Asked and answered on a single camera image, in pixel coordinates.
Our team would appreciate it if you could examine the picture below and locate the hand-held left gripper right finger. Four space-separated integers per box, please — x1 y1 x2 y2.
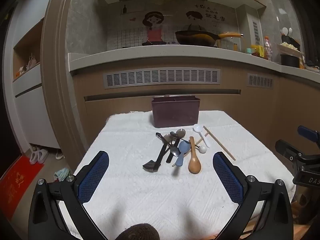
212 151 293 240

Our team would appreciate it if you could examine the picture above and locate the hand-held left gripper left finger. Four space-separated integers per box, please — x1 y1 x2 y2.
28 151 110 240

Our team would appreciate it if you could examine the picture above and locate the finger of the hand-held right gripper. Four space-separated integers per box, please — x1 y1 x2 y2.
297 125 320 143
275 140 304 166

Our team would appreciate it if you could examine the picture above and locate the wooden spoon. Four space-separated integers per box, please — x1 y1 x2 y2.
188 136 201 174

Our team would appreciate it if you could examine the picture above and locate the large metal spoon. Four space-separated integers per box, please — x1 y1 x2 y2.
166 128 186 163

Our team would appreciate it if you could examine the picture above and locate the grey spoon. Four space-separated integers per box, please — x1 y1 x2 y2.
160 133 174 155

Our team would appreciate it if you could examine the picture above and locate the purple plastic utensil holder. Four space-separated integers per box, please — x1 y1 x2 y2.
151 95 201 128

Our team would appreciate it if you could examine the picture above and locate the blue knitted slipper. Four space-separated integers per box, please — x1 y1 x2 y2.
54 167 71 182

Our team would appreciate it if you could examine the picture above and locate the wooden chopstick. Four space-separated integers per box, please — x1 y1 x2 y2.
203 126 236 161
172 131 213 167

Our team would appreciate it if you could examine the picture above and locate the white textured towel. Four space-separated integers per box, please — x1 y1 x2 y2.
72 110 295 240

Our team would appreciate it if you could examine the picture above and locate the blue plastic spoon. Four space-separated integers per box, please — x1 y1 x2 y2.
175 140 191 167

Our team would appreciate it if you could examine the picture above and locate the white plastic spoon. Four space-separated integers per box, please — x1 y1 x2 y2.
193 124 211 148

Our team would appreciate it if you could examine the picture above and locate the black slotted spatula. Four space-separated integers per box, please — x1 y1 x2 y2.
142 140 167 172

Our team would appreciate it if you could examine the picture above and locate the small grey vent grille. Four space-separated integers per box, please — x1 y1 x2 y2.
247 73 274 89

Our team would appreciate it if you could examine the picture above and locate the dark brown fuzzy object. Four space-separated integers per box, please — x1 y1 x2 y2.
116 224 160 240

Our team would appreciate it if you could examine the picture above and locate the black pot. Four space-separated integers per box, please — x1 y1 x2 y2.
280 54 300 68

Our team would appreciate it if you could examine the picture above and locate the red floor mat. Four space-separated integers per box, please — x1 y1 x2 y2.
0 155 45 222

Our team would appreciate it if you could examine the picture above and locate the white cabinet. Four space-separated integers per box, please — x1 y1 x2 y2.
5 17 57 150

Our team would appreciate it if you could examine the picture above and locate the clear bottle with orange cap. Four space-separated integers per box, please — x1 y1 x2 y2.
264 36 272 61

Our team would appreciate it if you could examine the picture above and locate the yellow container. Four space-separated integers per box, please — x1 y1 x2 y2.
251 45 264 57

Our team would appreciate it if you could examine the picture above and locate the black cup with white spoons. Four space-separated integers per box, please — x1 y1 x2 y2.
280 27 294 44

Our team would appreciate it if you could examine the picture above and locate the long grey vent grille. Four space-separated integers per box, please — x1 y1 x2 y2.
103 68 222 89

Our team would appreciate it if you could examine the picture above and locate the clutter on cabinet shelf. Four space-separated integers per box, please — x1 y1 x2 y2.
15 54 40 77

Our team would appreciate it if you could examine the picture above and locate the kitchen counter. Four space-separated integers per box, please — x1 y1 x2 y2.
68 44 320 170

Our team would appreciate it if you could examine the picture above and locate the black handled utensil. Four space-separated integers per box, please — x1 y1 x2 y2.
155 132 168 155

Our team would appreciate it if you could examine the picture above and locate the white wall appliance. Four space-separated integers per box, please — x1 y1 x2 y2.
246 11 263 47

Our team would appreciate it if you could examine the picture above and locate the black wok with yellow handle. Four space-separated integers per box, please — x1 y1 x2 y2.
175 30 244 47

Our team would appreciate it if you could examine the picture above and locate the cartoon wall sticker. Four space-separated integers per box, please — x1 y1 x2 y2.
107 4 238 49

